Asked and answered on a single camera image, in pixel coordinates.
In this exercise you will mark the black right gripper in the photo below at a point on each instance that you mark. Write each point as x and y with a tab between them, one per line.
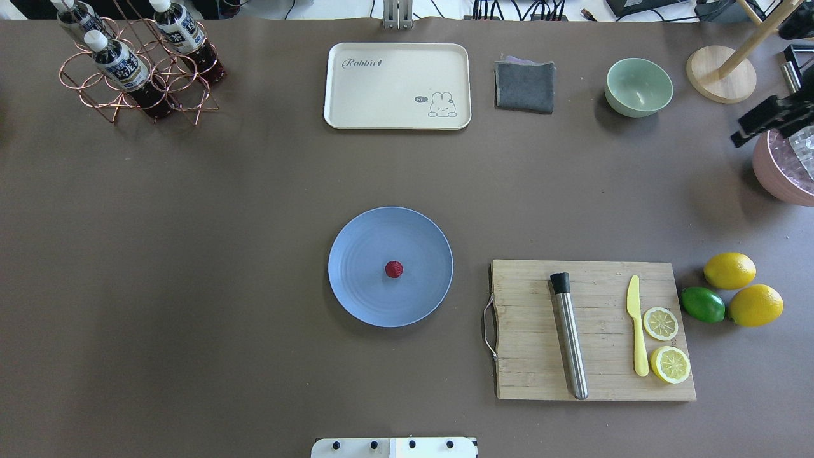
771	116

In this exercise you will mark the upper whole yellow lemon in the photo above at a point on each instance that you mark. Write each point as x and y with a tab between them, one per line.
730	270

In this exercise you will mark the yellow plastic knife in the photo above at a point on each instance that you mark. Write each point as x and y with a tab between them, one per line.
640	361

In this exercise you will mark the red strawberry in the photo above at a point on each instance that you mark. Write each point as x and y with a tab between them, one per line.
394	269

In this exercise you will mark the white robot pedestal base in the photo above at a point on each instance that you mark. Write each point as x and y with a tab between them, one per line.
423	446

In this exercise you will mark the steel muddler black tip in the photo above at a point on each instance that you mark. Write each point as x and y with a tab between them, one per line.
576	371

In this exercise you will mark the green lime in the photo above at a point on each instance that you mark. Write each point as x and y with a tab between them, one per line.
703	304

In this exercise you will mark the copper wire bottle rack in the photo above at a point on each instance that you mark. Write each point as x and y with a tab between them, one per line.
168	82

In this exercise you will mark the top drink bottle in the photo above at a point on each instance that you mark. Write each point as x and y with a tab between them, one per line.
129	73

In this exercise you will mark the bamboo cutting board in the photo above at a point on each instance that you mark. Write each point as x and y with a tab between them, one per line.
529	347

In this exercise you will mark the grey folded cloth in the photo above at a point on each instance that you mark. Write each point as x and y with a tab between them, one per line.
525	85

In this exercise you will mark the cream rabbit tray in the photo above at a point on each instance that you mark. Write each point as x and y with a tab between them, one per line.
383	86

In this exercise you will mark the pink bowl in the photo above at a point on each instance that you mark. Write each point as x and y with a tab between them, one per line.
779	171

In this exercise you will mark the lower lemon half slice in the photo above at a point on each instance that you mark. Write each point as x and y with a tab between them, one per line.
670	364

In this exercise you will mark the upper lemon half slice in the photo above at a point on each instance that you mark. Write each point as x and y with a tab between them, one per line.
661	324

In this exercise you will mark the blue plate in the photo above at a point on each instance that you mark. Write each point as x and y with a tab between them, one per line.
363	247

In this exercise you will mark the whole yellow lemon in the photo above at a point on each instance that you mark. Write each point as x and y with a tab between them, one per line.
730	270
756	305

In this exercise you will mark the lower whole yellow lemon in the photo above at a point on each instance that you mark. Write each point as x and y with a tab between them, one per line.
756	305

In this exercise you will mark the green bowl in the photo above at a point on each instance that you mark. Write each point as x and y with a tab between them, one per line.
635	87

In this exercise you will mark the lemon half slice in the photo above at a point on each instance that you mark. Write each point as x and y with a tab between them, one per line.
661	324
670	364

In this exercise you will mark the wooden cup stand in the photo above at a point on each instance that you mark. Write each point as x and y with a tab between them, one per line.
723	74

